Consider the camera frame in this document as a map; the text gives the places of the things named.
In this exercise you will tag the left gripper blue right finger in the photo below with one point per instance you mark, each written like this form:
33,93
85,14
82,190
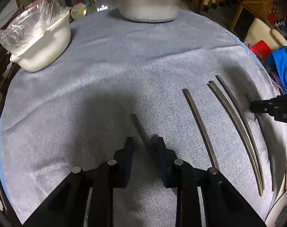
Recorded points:
174,172

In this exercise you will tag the white bowl with plastic bag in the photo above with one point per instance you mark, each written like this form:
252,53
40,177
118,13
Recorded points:
38,36

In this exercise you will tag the small yellow fan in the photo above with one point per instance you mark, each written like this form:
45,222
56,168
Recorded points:
78,11

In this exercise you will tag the aluminium pot with lid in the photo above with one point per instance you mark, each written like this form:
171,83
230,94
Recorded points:
149,11

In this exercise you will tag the cream sofa armchair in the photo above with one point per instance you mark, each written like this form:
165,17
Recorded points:
258,31

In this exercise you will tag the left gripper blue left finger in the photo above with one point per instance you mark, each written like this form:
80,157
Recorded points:
121,170

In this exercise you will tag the blue cloth garment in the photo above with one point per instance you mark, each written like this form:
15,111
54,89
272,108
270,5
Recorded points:
278,61

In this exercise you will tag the grey tablecloth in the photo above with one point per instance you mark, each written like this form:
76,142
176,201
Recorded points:
76,112

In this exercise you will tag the red child chair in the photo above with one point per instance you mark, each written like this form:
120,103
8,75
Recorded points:
261,50

